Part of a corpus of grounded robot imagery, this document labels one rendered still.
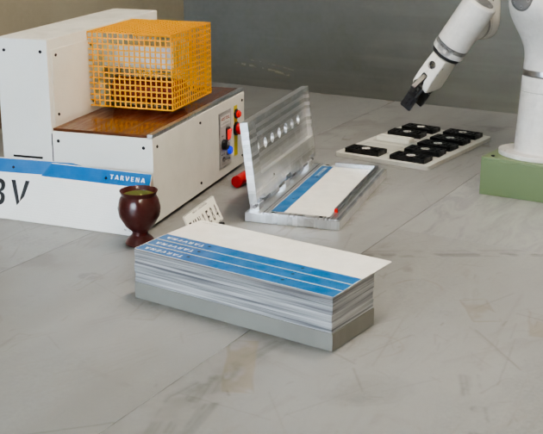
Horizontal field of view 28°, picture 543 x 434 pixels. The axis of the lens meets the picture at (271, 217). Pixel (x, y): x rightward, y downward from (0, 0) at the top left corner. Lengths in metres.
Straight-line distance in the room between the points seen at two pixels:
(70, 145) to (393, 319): 0.84
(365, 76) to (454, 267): 2.90
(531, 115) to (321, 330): 1.02
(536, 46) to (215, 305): 1.07
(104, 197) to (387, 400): 0.93
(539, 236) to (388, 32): 2.66
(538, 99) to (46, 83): 1.08
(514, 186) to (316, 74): 2.59
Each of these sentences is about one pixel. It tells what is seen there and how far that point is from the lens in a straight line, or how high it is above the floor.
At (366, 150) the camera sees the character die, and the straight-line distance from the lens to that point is 2.82.
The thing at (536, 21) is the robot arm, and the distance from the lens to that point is 2.46.
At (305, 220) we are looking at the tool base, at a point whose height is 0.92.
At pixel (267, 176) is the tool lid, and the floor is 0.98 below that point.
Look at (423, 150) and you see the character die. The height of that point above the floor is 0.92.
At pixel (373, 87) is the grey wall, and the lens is 4.88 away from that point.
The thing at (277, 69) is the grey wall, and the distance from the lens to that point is 5.09.
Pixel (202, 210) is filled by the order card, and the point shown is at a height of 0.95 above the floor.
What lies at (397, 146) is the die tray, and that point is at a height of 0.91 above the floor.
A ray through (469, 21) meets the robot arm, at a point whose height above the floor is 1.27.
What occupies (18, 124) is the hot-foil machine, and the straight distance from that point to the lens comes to 2.35.
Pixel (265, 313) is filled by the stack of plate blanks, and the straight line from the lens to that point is 1.73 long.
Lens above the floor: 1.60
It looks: 17 degrees down
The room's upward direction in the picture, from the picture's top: straight up
